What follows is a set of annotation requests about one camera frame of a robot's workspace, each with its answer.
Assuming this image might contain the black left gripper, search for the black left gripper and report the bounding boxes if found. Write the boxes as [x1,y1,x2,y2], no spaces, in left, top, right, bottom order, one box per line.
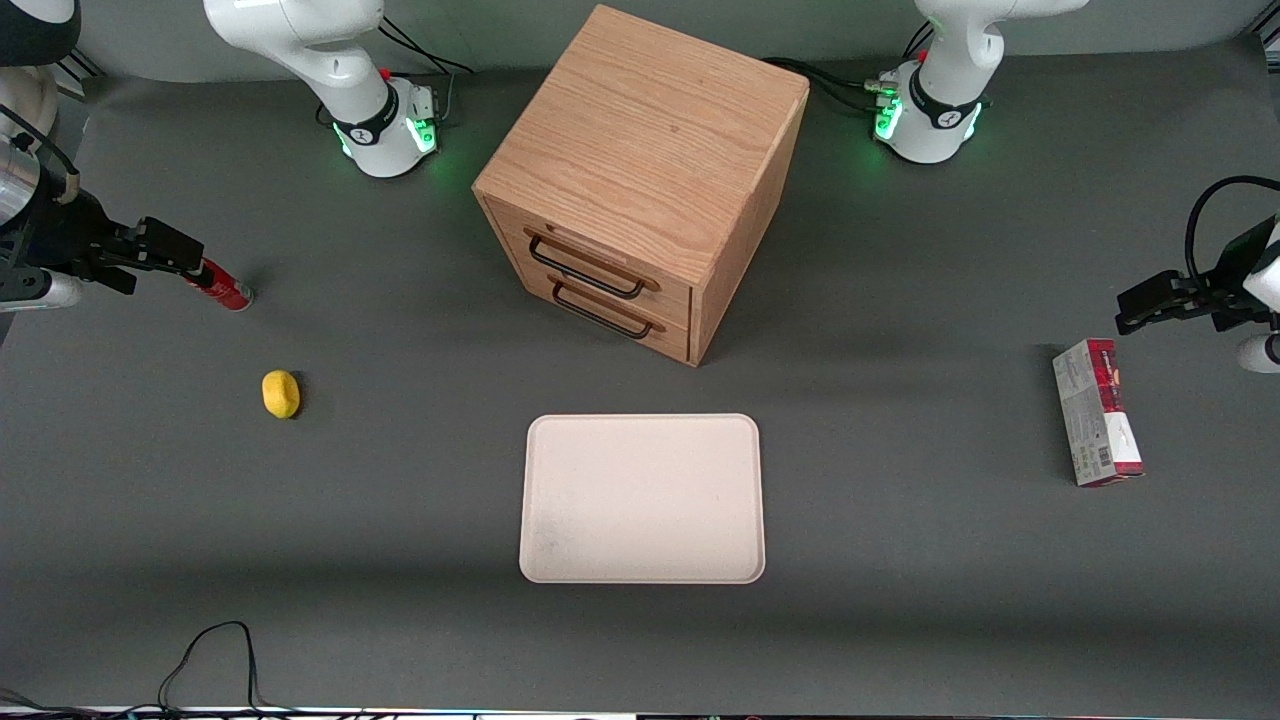
[1115,214,1280,337]

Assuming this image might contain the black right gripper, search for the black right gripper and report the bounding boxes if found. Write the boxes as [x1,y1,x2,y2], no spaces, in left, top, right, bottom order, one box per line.
[0,190,207,303]

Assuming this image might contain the beige plastic tray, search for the beige plastic tray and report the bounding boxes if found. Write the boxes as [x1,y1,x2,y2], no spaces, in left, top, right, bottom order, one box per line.
[518,413,767,586]

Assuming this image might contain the red cylindrical tube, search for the red cylindrical tube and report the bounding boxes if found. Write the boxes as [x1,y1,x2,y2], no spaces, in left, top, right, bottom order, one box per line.
[183,258,255,313]

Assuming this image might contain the red plaid cardboard box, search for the red plaid cardboard box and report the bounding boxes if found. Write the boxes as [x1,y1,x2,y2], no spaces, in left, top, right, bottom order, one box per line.
[1051,338,1146,489]

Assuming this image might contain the yellow lemon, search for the yellow lemon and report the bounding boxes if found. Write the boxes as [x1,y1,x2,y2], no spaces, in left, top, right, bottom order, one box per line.
[261,369,302,421]

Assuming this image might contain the wooden drawer front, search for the wooden drawer front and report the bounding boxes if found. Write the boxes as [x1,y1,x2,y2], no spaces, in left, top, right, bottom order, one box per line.
[508,262,692,364]
[487,200,694,327]

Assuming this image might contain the wooden drawer cabinet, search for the wooden drawer cabinet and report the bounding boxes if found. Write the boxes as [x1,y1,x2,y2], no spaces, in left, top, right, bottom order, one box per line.
[472,4,812,369]

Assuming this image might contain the black left gripper cable loop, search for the black left gripper cable loop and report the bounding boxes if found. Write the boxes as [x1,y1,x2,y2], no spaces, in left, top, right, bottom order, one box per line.
[1184,175,1280,293]

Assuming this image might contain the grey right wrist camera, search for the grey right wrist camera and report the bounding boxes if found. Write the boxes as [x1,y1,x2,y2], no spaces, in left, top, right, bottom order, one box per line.
[0,270,84,314]

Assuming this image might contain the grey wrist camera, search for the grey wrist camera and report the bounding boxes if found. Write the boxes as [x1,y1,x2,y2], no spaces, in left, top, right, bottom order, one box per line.
[1236,333,1280,375]
[0,270,84,314]

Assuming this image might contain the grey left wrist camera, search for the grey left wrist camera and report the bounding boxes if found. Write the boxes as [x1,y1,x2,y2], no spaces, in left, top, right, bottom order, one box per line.
[1236,333,1280,375]

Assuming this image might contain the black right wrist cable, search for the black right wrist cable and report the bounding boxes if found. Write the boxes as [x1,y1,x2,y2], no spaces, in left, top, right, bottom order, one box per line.
[0,104,81,206]

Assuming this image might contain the black right arm base cable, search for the black right arm base cable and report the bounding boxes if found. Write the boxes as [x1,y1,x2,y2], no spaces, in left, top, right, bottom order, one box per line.
[378,14,475,79]

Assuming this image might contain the black arm base cable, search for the black arm base cable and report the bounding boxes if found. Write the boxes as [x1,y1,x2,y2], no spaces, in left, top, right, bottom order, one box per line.
[765,20,936,116]
[378,14,475,79]

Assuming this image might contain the black cable on table edge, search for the black cable on table edge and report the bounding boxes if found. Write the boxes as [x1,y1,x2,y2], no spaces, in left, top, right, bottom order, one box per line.
[0,620,381,720]

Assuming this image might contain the black left arm base cable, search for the black left arm base cable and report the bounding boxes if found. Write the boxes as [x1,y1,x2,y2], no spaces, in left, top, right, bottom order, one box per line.
[765,20,936,116]

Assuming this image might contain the black metal drawer handle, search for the black metal drawer handle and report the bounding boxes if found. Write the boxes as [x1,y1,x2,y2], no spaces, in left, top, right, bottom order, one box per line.
[527,232,649,301]
[551,282,655,340]

